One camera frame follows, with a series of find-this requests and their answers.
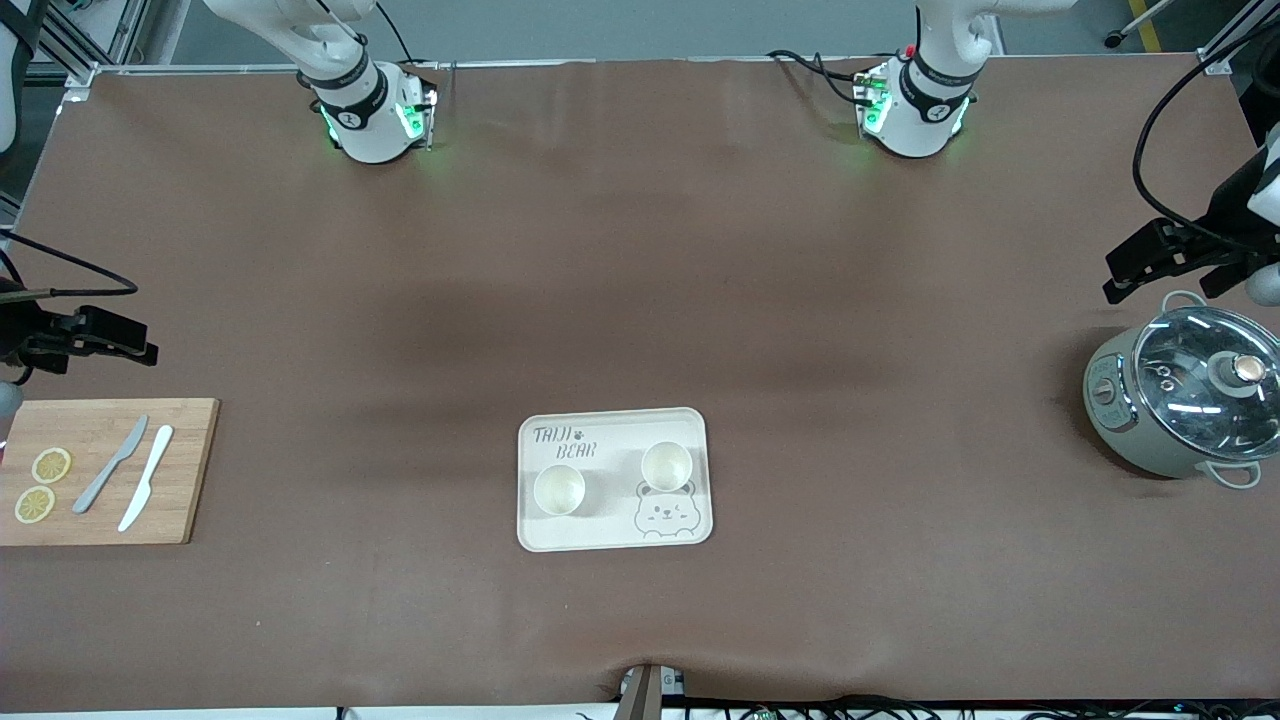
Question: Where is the cream tray with bear print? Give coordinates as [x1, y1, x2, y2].
[516, 406, 715, 554]

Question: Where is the grey plastic knife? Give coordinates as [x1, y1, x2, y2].
[72, 414, 150, 515]

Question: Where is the white plastic knife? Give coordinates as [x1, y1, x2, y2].
[117, 425, 175, 533]

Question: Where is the glass pot lid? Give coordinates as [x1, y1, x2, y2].
[1133, 306, 1280, 463]

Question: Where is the wooden cutting board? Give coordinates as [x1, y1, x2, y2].
[0, 398, 221, 547]

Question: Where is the grey-green electric cooking pot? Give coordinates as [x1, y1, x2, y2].
[1083, 290, 1280, 491]

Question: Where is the aluminium frame strut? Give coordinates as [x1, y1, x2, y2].
[1200, 0, 1280, 76]
[30, 0, 151, 91]

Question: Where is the black cable at table edge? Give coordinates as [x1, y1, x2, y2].
[690, 695, 961, 720]

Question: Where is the aluminium camera post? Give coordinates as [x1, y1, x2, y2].
[615, 662, 664, 720]

